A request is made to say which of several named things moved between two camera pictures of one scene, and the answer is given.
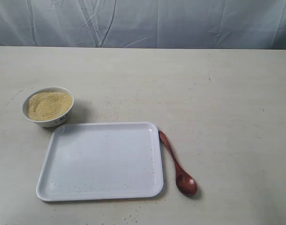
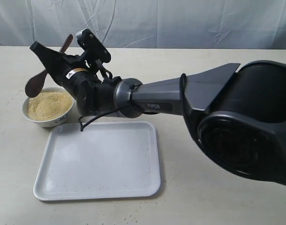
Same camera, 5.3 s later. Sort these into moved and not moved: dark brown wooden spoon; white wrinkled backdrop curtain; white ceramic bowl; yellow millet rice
Moved: dark brown wooden spoon
Not moved: white ceramic bowl; yellow millet rice; white wrinkled backdrop curtain
